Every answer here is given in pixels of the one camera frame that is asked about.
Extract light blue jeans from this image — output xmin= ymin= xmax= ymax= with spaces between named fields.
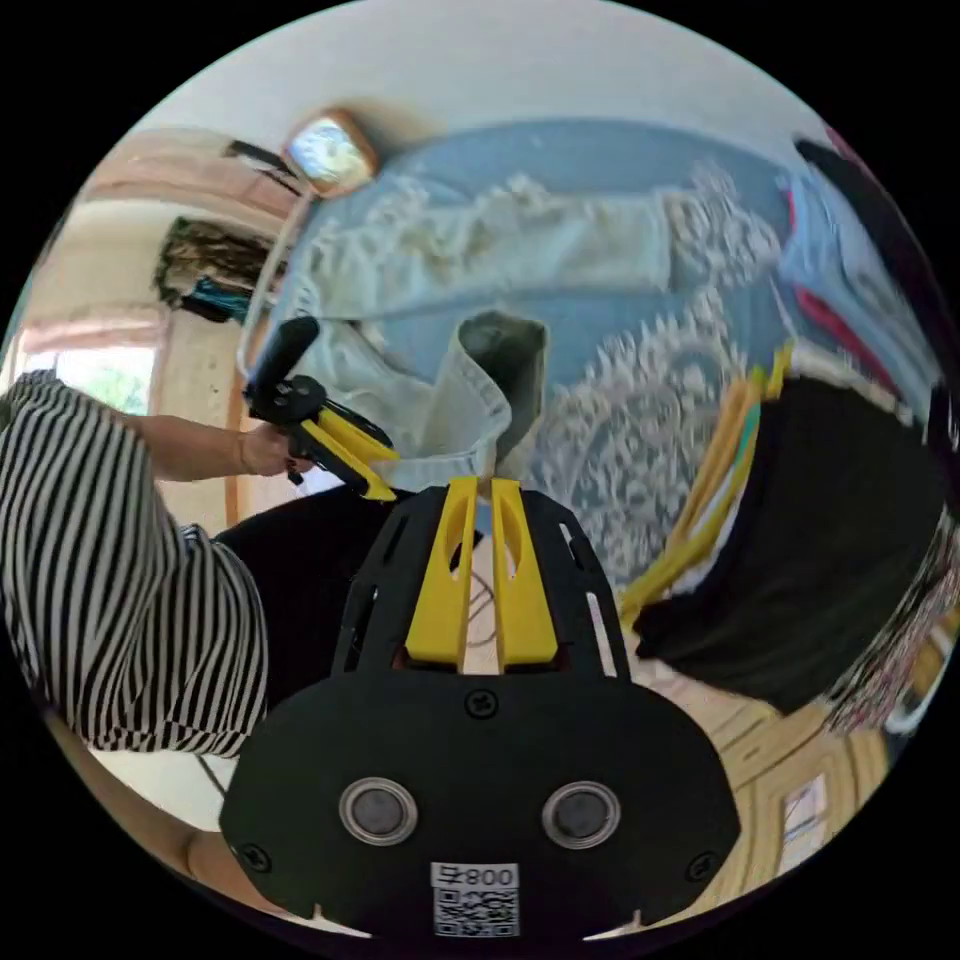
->
xmin=288 ymin=176 xmax=674 ymax=495

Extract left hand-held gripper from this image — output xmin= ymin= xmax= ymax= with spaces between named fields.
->
xmin=245 ymin=373 xmax=401 ymax=502

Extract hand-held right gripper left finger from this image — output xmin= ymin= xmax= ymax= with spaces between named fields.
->
xmin=403 ymin=476 xmax=479 ymax=670

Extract person's right hand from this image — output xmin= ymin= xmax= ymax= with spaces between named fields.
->
xmin=178 ymin=824 xmax=260 ymax=901

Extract person's left hand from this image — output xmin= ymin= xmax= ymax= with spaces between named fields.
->
xmin=238 ymin=422 xmax=303 ymax=483

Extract person's right forearm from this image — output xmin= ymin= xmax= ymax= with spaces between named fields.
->
xmin=43 ymin=712 xmax=198 ymax=875

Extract person's body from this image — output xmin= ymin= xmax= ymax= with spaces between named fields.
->
xmin=0 ymin=367 xmax=489 ymax=760

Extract pile of clothes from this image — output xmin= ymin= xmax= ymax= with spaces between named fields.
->
xmin=618 ymin=131 xmax=960 ymax=740

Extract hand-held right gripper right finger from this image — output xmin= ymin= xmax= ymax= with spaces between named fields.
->
xmin=490 ymin=478 xmax=561 ymax=674

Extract bed with blue printed sheet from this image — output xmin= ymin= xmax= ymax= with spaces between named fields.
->
xmin=238 ymin=118 xmax=955 ymax=894

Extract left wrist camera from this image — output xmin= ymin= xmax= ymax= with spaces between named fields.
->
xmin=245 ymin=316 xmax=322 ymax=400

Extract person's left forearm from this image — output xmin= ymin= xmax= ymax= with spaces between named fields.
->
xmin=119 ymin=410 xmax=253 ymax=483

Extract window with pink frame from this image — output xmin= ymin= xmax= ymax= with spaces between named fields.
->
xmin=11 ymin=320 xmax=165 ymax=420

